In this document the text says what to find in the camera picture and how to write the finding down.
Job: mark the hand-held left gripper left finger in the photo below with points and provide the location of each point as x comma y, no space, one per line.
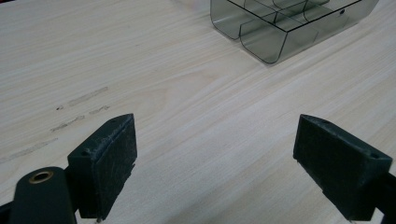
102,168

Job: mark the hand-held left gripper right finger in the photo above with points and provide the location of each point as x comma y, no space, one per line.
339,168

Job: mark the clear grey plastic organizer box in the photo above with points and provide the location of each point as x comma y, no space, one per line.
280,28

